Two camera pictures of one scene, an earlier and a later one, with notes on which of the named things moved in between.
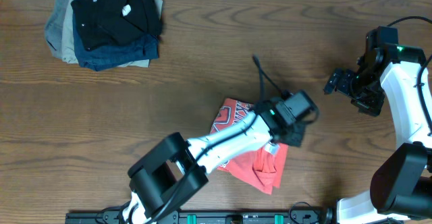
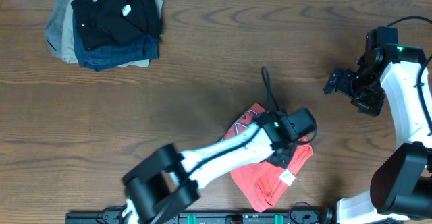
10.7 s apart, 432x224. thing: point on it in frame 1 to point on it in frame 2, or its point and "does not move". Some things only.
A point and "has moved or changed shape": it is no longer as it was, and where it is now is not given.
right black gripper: [371, 106] does not move
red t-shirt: [263, 168] has moved or changed shape
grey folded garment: [54, 25] does not move
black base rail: [205, 216] does not move
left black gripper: [300, 138] to [284, 164]
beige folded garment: [69, 50] does not move
